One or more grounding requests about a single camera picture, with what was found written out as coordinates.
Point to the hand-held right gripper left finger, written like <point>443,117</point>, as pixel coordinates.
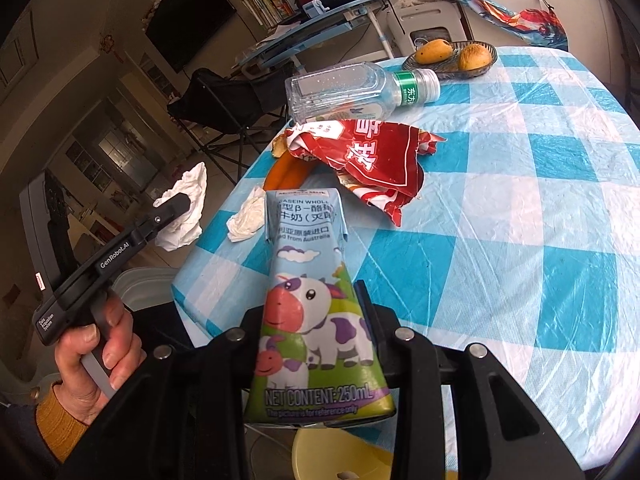
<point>240,355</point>

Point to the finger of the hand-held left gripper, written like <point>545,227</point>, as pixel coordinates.
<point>172,203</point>

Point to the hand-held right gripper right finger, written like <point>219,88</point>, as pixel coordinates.
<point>364,305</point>

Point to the white tissue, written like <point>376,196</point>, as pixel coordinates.
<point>194,179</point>
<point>247,220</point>

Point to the cow print milk carton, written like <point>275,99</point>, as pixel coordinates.
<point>310,310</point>

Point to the pale grey waste bin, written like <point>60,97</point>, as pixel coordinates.
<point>145,285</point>

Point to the clear plastic bottle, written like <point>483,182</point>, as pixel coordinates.
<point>340,92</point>

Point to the person's left forearm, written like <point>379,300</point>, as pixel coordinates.
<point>60,425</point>

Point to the person's left hand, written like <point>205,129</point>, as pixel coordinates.
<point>85,375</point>

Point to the black folding chair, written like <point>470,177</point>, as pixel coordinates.
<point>220,100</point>

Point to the small curled orange peel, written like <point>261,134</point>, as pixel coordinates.
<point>287,172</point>

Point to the yellow plastic stool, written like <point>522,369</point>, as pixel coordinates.
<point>325,455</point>

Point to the red snack wrapper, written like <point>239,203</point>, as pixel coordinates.
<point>370,160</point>

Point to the blue white checked tablecloth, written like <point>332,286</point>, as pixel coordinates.
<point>500,210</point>

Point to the black television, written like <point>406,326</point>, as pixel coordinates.
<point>190,15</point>

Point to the row of books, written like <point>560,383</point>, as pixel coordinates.
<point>267,7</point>

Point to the blue study desk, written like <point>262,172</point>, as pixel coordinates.
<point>310,30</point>

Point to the blue pencil sharpener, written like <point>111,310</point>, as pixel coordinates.
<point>316,8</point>

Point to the oval fruit basket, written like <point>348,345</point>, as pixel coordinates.
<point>452,74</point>

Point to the yellow mango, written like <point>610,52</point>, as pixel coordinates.
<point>432,51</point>

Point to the round orange fruit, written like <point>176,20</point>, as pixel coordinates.
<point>475,56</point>

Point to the white stool cabinet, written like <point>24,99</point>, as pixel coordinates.
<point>425,20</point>

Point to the colourful printed cloth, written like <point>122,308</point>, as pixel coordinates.
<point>500,10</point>

